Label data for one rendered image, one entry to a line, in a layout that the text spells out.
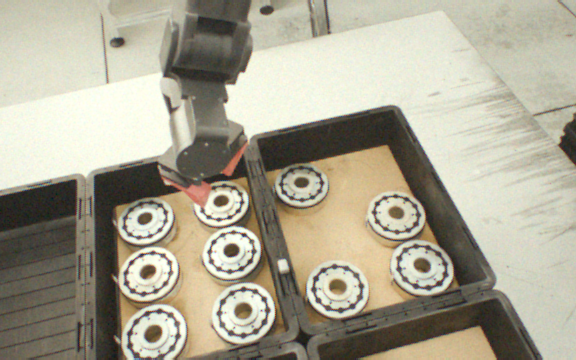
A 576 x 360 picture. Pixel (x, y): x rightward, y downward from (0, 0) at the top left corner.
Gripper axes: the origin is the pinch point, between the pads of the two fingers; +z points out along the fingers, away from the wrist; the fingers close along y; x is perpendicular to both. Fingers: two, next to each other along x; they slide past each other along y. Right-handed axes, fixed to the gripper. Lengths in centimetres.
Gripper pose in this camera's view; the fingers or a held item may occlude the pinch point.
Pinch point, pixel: (213, 186)
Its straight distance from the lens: 70.9
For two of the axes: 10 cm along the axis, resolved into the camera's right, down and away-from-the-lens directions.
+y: 5.2, -7.0, 5.0
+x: -8.5, -3.9, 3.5
